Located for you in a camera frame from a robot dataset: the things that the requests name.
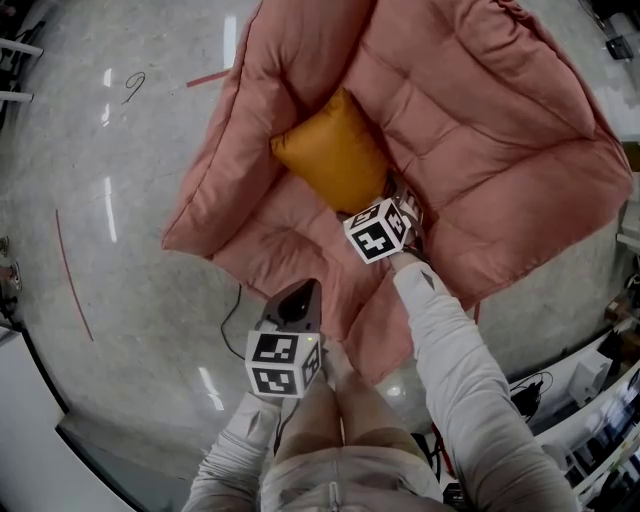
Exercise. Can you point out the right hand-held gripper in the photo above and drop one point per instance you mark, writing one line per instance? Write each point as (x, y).
(375, 237)

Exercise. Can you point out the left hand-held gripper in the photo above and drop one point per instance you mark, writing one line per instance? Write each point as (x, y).
(277, 365)

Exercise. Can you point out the person's right forearm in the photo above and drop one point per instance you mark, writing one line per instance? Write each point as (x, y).
(450, 360)

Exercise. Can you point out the red floor tape strip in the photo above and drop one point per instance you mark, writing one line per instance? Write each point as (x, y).
(207, 79)
(74, 285)

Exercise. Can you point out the white counter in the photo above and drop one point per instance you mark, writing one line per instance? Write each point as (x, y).
(30, 450)

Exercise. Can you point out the pink quilted comforter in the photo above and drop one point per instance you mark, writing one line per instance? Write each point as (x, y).
(475, 150)

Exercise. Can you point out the person's left forearm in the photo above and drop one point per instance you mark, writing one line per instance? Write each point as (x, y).
(230, 450)

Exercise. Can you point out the person's torso and legs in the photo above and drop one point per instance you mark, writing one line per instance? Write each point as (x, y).
(350, 475)

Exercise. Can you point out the small black device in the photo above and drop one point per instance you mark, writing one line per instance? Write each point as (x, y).
(619, 47)

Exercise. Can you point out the orange pillow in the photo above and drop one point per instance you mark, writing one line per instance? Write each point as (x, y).
(335, 160)

